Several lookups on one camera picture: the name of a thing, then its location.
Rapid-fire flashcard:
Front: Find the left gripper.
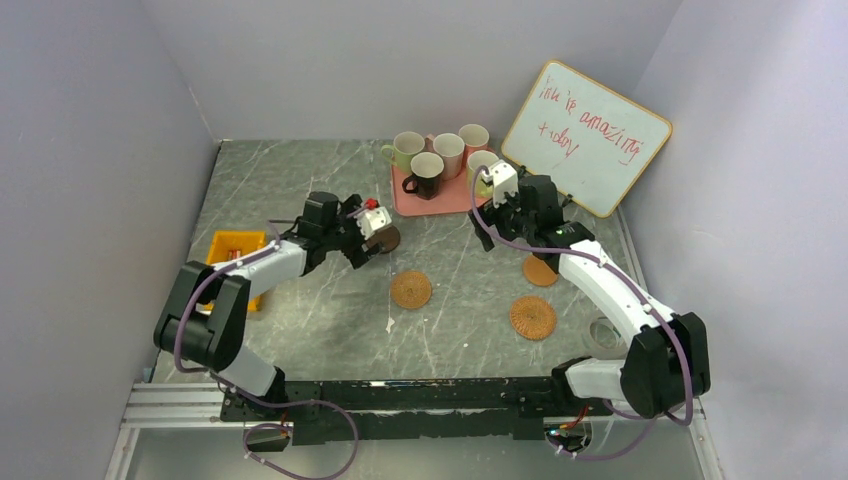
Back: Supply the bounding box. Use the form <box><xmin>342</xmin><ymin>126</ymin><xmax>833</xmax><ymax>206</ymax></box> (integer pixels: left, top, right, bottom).
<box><xmin>322</xmin><ymin>195</ymin><xmax>384</xmax><ymax>268</ymax></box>

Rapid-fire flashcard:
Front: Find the dark brown wooden coaster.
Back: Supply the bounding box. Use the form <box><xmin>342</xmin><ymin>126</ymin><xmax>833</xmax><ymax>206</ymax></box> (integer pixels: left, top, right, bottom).
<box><xmin>366</xmin><ymin>226</ymin><xmax>401</xmax><ymax>254</ymax></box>

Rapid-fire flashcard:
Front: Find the light wooden coaster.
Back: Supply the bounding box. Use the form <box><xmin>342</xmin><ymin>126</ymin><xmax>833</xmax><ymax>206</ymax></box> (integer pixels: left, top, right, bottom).
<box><xmin>522</xmin><ymin>255</ymin><xmax>559</xmax><ymax>287</ymax></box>

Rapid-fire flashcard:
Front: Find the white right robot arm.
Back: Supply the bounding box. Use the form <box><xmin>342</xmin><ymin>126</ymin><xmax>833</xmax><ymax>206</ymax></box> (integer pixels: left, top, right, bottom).
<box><xmin>469</xmin><ymin>161</ymin><xmax>710</xmax><ymax>425</ymax></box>

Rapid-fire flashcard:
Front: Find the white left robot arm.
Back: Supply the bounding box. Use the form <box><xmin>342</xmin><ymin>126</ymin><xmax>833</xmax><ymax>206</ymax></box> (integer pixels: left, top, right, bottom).
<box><xmin>153</xmin><ymin>191</ymin><xmax>392</xmax><ymax>420</ymax></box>

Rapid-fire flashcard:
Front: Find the pink serving tray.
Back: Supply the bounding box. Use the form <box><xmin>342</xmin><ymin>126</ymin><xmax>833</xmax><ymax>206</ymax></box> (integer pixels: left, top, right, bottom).
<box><xmin>391</xmin><ymin>166</ymin><xmax>471</xmax><ymax>217</ymax></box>

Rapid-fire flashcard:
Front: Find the green mug front right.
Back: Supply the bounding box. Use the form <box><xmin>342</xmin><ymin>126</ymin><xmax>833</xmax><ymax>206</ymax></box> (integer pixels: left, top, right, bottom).
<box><xmin>466</xmin><ymin>149</ymin><xmax>501</xmax><ymax>199</ymax></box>

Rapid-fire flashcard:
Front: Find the green mug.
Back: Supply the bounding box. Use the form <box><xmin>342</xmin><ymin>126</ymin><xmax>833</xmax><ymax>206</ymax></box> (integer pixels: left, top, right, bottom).
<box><xmin>380</xmin><ymin>131</ymin><xmax>426</xmax><ymax>174</ymax></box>
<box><xmin>466</xmin><ymin>149</ymin><xmax>501</xmax><ymax>199</ymax></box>

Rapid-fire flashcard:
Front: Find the black mug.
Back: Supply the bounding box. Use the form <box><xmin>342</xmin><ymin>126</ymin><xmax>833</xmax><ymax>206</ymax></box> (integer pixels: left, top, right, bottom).
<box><xmin>401</xmin><ymin>152</ymin><xmax>444</xmax><ymax>200</ymax></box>

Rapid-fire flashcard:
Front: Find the pink mug centre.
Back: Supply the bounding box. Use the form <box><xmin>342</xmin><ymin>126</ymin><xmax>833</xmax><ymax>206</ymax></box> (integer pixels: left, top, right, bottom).
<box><xmin>432</xmin><ymin>133</ymin><xmax>465</xmax><ymax>181</ymax></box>

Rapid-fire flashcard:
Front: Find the pink mug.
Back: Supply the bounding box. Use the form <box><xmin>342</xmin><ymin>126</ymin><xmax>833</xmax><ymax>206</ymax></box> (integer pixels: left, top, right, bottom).
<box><xmin>432</xmin><ymin>133</ymin><xmax>465</xmax><ymax>181</ymax></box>
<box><xmin>458</xmin><ymin>124</ymin><xmax>490</xmax><ymax>162</ymax></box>

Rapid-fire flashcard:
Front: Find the pink mug back right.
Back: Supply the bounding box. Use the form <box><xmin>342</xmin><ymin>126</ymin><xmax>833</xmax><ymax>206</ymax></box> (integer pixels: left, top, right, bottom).
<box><xmin>458</xmin><ymin>124</ymin><xmax>490</xmax><ymax>162</ymax></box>

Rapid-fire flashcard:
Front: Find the green mug back left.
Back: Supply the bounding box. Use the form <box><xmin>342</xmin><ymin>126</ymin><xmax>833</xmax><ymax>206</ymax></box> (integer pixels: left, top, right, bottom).
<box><xmin>380</xmin><ymin>131</ymin><xmax>426</xmax><ymax>174</ymax></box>

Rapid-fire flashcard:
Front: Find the whiteboard with red writing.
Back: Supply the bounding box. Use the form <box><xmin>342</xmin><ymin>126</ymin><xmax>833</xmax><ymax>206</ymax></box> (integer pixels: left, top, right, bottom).
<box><xmin>501</xmin><ymin>60</ymin><xmax>673</xmax><ymax>218</ymax></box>

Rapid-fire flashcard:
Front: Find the yellow plastic bin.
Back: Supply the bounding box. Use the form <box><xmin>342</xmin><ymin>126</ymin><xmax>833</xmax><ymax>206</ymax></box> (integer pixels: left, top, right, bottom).
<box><xmin>201</xmin><ymin>230</ymin><xmax>268</xmax><ymax>314</ymax></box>

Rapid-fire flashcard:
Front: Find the clear tape roll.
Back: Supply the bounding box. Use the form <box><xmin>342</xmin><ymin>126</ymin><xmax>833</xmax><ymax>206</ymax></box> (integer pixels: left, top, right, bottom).
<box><xmin>581</xmin><ymin>317</ymin><xmax>628</xmax><ymax>360</ymax></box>

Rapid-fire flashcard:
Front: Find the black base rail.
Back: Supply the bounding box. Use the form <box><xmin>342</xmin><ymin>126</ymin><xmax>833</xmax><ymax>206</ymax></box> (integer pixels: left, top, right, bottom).
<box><xmin>220</xmin><ymin>376</ymin><xmax>611</xmax><ymax>446</ymax></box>

